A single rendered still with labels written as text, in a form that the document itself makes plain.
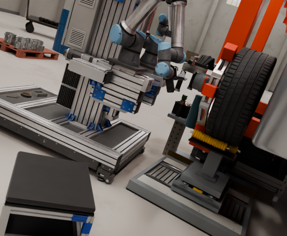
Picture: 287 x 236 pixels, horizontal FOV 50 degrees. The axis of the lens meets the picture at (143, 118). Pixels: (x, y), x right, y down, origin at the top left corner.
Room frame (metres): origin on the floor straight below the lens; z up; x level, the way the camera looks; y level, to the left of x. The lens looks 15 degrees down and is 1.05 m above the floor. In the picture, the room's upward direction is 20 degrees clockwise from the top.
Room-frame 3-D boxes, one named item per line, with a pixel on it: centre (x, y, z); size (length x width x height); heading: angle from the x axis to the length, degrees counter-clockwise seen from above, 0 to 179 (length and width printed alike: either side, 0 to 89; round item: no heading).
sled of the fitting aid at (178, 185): (2.21, -0.60, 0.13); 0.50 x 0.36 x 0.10; 160
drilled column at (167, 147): (2.95, -0.36, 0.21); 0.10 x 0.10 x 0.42; 70
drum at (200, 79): (2.27, -0.37, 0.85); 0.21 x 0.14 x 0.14; 70
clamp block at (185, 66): (2.16, -0.18, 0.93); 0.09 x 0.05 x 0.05; 70
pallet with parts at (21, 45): (5.59, 2.46, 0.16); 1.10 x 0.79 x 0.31; 168
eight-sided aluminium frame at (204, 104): (2.25, -0.43, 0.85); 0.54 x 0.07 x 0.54; 160
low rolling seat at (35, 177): (1.23, 0.28, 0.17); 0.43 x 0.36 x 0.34; 20
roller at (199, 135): (2.10, -0.49, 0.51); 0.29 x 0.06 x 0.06; 70
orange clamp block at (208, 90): (1.95, -0.33, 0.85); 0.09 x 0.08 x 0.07; 160
